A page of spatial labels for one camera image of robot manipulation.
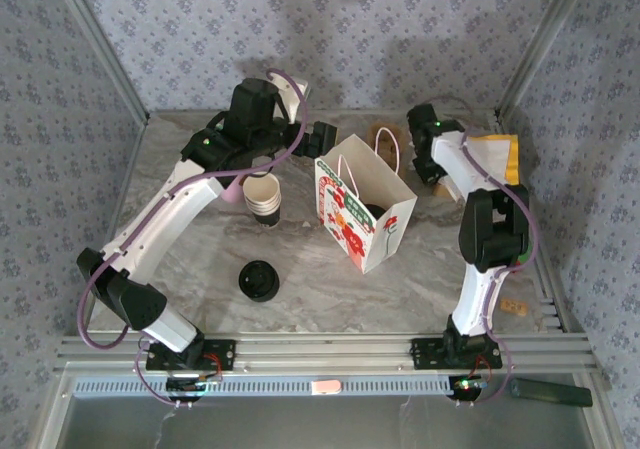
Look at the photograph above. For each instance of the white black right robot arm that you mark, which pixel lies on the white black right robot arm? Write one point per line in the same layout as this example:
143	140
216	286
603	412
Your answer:
452	161

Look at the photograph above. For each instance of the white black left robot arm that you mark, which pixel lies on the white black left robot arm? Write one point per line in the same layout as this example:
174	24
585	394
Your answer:
160	219

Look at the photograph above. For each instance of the small circuit board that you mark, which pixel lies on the small circuit board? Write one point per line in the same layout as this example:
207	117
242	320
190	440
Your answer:
187	385
467	385

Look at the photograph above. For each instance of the pink white label tag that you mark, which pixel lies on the pink white label tag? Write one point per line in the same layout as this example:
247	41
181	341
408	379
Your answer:
326	387

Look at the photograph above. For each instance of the black flat bar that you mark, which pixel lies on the black flat bar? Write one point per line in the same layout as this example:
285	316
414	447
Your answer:
550	394

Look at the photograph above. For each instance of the green toy block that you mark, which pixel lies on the green toy block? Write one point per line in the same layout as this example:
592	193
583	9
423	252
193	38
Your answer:
525	259

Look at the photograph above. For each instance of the floral print paper bag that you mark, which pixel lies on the floral print paper bag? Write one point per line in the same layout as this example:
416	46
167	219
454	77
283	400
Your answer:
350	229

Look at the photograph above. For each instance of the small wooden tag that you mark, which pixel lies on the small wooden tag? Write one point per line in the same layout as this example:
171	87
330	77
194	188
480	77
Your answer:
514	306

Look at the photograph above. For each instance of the pink straw holder cup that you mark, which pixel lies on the pink straw holder cup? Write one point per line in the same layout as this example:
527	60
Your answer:
231	195

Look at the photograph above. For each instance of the aluminium frame post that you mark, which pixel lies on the aluminium frame post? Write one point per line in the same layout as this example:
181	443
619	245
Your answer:
545	34
100	44

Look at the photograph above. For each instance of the brown pulp cup carrier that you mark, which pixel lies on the brown pulp cup carrier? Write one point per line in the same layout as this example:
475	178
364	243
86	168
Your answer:
382	141

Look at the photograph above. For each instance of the white paper cup black sleeve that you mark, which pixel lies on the white paper cup black sleeve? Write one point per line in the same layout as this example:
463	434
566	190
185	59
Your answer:
267	220
260	191
265	211
265	207

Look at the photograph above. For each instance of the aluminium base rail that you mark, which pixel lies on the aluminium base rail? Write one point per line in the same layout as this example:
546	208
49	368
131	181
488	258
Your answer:
320	351

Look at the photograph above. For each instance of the aluminium table side rail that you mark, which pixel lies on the aluminium table side rail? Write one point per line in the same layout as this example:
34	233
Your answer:
537	249
136	144

